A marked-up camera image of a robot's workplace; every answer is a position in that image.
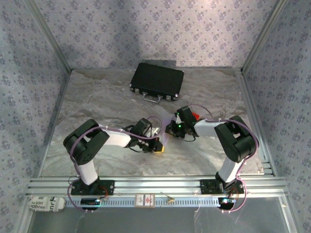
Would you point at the light purple paper sheet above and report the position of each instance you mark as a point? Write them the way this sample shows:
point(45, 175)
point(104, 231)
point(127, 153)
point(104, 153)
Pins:
point(168, 120)

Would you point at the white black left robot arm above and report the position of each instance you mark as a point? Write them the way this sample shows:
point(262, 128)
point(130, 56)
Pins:
point(86, 170)

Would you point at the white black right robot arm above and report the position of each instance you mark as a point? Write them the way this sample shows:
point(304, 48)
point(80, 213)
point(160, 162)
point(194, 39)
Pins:
point(228, 167)

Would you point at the grey metal sheet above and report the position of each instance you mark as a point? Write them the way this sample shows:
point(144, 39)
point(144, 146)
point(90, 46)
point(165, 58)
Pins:
point(145, 221)

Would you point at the small red plastic block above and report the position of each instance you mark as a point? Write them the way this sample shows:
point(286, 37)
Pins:
point(196, 116)

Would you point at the small brass clip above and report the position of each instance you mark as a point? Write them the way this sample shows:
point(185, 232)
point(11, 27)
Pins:
point(170, 200)

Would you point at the small printed card box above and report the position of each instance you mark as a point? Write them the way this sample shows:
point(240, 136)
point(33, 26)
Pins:
point(145, 200)

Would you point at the white roll with black print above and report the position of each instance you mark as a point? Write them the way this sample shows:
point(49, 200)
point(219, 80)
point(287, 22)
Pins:
point(43, 204)

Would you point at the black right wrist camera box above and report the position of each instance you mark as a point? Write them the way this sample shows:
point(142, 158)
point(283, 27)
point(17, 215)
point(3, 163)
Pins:
point(185, 114)

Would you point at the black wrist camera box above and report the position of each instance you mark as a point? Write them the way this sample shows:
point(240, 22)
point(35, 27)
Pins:
point(185, 114)
point(142, 126)

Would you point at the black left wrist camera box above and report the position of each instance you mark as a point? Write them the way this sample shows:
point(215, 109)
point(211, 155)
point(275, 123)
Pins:
point(142, 126)

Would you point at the aluminium mounting rail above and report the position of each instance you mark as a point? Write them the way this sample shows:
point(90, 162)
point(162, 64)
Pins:
point(158, 184)

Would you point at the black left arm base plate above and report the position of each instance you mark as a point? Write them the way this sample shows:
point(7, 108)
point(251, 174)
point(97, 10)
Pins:
point(107, 188)

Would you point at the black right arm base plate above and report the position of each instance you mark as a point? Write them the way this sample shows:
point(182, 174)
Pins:
point(206, 187)

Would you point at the aluminium side rail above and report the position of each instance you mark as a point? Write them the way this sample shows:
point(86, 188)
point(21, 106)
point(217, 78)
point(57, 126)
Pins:
point(59, 106)
point(251, 114)

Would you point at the aluminium frame post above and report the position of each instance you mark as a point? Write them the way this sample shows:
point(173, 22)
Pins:
point(263, 36)

